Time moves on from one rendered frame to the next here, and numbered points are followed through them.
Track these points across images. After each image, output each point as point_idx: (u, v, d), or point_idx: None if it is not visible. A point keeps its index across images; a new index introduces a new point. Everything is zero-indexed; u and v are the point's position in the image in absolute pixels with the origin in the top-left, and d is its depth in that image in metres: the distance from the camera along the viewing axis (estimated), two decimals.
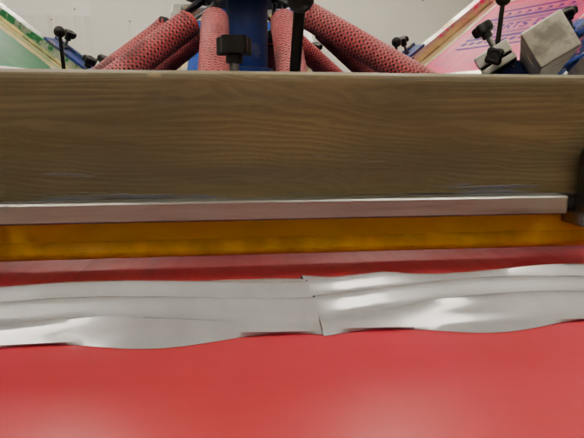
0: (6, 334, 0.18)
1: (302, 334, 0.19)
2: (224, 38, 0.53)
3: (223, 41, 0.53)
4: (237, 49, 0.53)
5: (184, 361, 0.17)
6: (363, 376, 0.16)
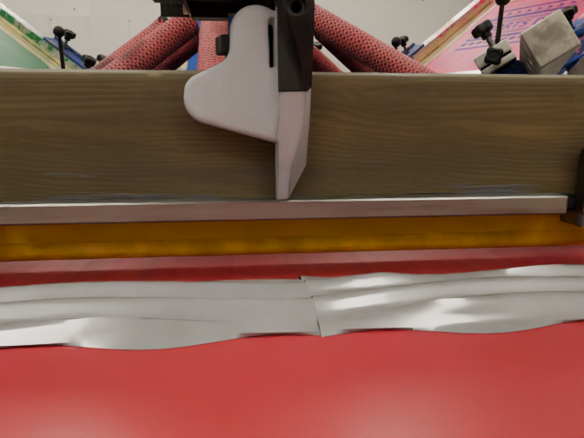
0: (3, 335, 0.18)
1: (300, 335, 0.19)
2: (223, 38, 0.53)
3: (222, 41, 0.53)
4: None
5: (182, 362, 0.17)
6: (361, 377, 0.16)
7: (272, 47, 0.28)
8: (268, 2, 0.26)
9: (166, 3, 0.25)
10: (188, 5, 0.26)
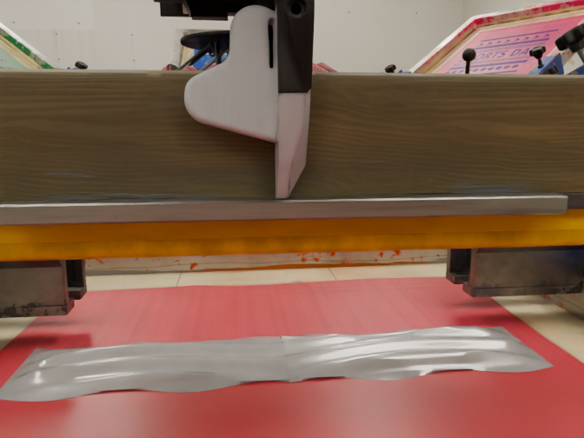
0: (104, 383, 0.31)
1: (277, 381, 0.32)
2: None
3: None
4: None
5: (209, 401, 0.30)
6: (308, 409, 0.29)
7: (272, 46, 0.28)
8: (268, 1, 0.26)
9: (166, 2, 0.25)
10: (188, 4, 0.26)
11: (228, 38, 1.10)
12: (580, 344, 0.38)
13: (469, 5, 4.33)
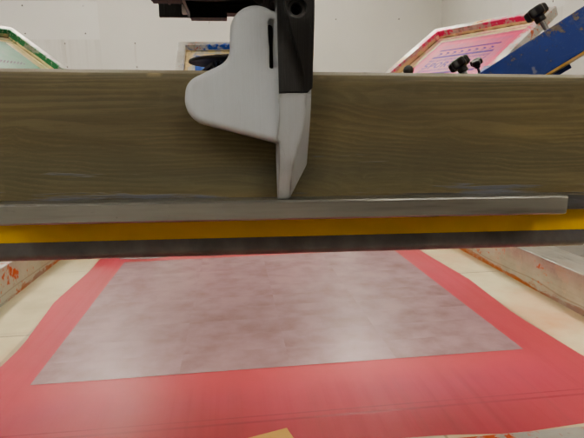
0: None
1: None
2: None
3: None
4: None
5: (223, 257, 0.63)
6: (269, 258, 0.62)
7: (271, 46, 0.28)
8: (268, 1, 0.26)
9: (165, 3, 0.25)
10: (187, 5, 0.26)
11: (226, 59, 1.43)
12: None
13: (447, 11, 4.66)
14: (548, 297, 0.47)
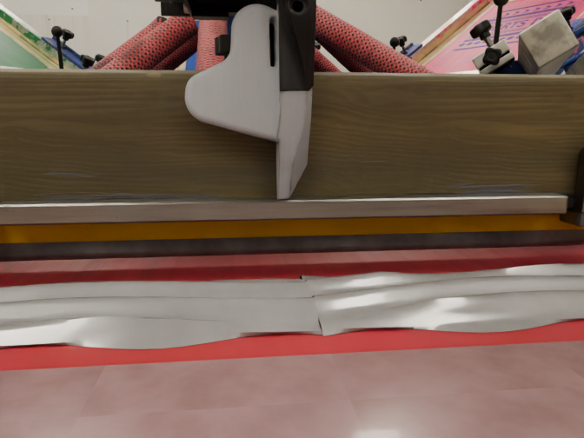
0: (4, 335, 0.18)
1: (301, 334, 0.19)
2: (222, 38, 0.53)
3: (222, 41, 0.53)
4: None
5: (184, 361, 0.17)
6: (362, 376, 0.16)
7: (273, 46, 0.28)
8: (269, 1, 0.26)
9: (167, 2, 0.25)
10: (189, 4, 0.26)
11: None
12: None
13: None
14: None
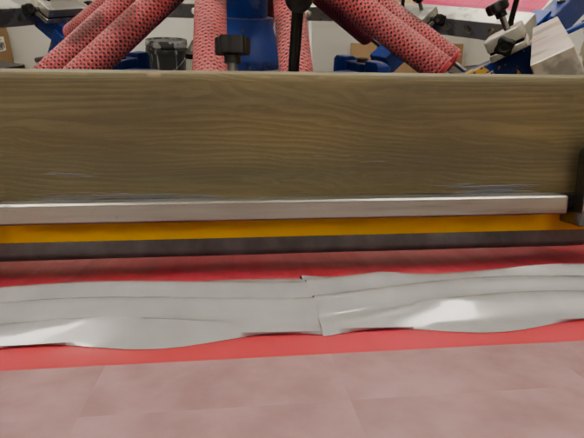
0: (5, 335, 0.18)
1: (301, 334, 0.19)
2: (222, 38, 0.53)
3: (222, 41, 0.53)
4: (235, 49, 0.53)
5: (184, 361, 0.17)
6: (362, 376, 0.16)
7: None
8: None
9: None
10: None
11: None
12: None
13: None
14: None
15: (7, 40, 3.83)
